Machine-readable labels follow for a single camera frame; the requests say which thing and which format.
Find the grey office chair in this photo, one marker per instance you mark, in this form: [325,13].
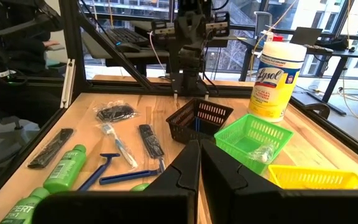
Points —
[263,20]

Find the silver metal bracket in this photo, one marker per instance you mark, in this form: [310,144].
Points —
[67,84]

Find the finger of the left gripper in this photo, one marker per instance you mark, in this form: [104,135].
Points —
[221,25]
[163,29]

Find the black aluminium rig frame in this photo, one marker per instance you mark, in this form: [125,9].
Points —
[73,46]

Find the black plastic basket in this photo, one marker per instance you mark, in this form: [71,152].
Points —
[182,124]

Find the open grey laptop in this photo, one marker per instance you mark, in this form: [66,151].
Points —
[306,35]

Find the small green shampoo bottle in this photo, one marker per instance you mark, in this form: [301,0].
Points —
[140,187]
[23,208]
[64,171]

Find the black background desk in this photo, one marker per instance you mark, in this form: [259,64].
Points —
[346,53]

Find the wrapped black comb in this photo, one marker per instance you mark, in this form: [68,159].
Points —
[151,141]
[51,147]

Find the black side desk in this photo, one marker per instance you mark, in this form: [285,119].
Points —
[98,49]

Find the yellow Lysol wipes canister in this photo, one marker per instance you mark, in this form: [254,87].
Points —
[275,93]

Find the green plastic basket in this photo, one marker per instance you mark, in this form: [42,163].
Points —
[244,145]

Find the yellow plastic basket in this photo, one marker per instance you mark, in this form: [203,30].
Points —
[306,179]

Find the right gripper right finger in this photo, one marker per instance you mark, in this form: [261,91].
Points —
[225,186]

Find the person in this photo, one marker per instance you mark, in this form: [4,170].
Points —
[17,53]

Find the black computer mouse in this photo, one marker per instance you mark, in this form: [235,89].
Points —
[129,47]

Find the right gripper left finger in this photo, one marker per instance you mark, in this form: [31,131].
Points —
[179,186]

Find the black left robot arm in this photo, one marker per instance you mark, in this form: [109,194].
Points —
[191,62]

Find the black keyboard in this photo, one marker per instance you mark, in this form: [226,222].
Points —
[126,36]

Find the blue disposable razor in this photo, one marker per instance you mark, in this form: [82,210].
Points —
[197,124]
[126,176]
[98,171]

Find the person's hand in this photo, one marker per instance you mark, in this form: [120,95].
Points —
[51,43]

